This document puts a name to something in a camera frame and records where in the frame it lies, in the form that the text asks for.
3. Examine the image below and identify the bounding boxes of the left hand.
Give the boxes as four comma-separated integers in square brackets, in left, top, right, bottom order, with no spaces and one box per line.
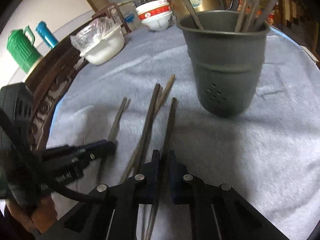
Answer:
[5,197,57,233]

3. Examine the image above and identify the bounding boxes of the dark wooden sideboard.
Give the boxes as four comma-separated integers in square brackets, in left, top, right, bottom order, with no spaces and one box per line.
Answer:
[23,19,131,153]

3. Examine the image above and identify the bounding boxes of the green thermos jug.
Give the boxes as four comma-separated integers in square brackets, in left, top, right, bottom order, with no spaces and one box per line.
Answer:
[7,26,43,74]

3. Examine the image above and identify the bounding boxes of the dark grey utensil cup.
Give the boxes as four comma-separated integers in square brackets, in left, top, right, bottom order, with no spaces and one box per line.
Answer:
[177,10,269,117]

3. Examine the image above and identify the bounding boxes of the white bowl with plastic bag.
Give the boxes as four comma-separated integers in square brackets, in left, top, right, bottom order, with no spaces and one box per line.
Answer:
[70,17,125,66]

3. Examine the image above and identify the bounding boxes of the blue thermos bottle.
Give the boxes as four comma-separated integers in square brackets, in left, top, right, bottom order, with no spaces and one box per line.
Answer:
[35,21,58,49]

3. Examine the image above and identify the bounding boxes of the stacked red white bowls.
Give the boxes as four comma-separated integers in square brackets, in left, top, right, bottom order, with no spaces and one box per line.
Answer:
[136,0,173,32]

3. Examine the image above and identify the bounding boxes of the black cable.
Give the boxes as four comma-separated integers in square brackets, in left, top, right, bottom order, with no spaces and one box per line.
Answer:
[0,107,108,203]

